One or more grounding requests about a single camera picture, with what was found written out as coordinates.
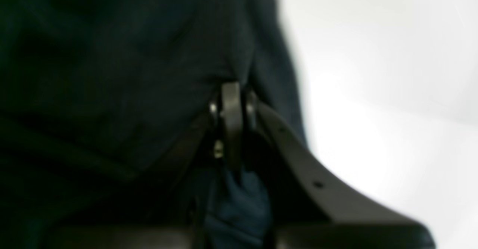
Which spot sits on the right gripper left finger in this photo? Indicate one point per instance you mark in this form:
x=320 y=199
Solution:
x=199 y=189

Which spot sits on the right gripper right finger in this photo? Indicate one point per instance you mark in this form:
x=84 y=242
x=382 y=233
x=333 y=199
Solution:
x=312 y=208

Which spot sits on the black t-shirt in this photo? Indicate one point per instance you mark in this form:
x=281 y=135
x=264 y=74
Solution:
x=93 y=88

